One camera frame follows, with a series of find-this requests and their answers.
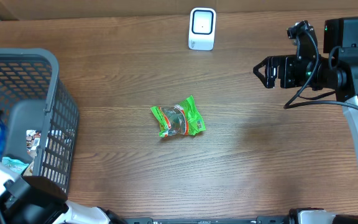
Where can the beige brown pastry bag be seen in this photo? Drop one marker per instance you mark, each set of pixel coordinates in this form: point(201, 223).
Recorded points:
point(32, 143)

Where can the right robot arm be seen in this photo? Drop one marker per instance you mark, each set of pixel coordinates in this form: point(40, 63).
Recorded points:
point(320, 81)

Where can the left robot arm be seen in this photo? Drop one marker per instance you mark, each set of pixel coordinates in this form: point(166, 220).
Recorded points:
point(37, 199)

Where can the grey plastic basket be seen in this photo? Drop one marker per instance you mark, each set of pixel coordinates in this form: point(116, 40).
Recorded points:
point(33, 74)

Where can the white barcode scanner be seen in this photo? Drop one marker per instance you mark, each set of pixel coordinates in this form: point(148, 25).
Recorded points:
point(202, 28)

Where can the green snack bag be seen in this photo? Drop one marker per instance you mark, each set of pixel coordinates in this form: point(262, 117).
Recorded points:
point(182, 118)

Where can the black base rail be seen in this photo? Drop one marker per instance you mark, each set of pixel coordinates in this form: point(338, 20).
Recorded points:
point(204, 221)

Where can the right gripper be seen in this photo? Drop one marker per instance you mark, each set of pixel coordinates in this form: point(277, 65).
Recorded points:
point(269, 63)

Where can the teal snack wrapper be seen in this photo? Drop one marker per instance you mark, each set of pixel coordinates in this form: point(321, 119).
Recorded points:
point(14, 165)

